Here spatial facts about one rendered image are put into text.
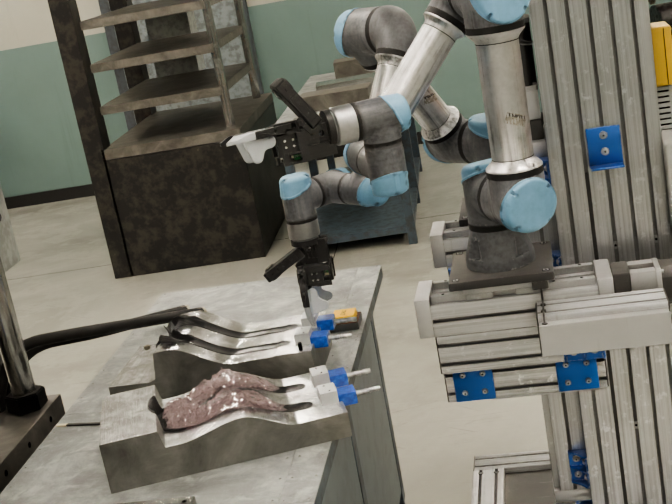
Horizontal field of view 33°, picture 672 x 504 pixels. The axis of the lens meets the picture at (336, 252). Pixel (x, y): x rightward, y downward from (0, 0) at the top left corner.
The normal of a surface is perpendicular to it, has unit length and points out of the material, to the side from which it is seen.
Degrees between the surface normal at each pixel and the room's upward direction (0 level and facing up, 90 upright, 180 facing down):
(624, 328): 90
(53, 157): 90
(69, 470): 0
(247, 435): 90
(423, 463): 0
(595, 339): 90
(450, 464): 0
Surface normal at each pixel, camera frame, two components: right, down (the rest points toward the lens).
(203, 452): 0.17, 0.25
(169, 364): -0.12, 0.29
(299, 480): -0.18, -0.95
